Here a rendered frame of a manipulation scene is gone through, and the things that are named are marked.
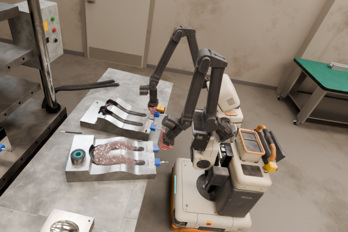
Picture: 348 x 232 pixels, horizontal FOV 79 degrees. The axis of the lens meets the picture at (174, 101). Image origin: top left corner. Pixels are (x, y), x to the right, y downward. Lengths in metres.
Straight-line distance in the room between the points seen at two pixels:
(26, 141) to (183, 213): 1.26
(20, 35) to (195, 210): 1.81
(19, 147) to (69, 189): 0.47
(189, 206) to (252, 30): 3.04
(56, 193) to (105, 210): 0.28
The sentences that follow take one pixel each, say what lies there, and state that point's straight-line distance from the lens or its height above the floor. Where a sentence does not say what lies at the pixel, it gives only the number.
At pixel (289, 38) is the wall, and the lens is 4.35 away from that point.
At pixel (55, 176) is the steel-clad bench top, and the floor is 0.80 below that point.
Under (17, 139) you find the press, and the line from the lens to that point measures 1.73.
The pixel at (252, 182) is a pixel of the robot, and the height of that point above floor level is 0.80.
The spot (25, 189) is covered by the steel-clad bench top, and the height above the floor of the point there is 0.80.
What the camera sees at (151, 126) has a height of 0.90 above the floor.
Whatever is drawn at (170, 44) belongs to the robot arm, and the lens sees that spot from 1.39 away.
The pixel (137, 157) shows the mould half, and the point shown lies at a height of 0.86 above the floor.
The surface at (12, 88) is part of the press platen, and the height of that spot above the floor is 1.04.
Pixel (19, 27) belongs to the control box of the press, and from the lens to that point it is 1.75.
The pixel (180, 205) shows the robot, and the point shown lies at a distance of 1.96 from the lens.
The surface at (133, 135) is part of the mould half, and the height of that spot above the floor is 0.83.
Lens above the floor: 1.98
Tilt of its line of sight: 36 degrees down
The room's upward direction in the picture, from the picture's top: 14 degrees clockwise
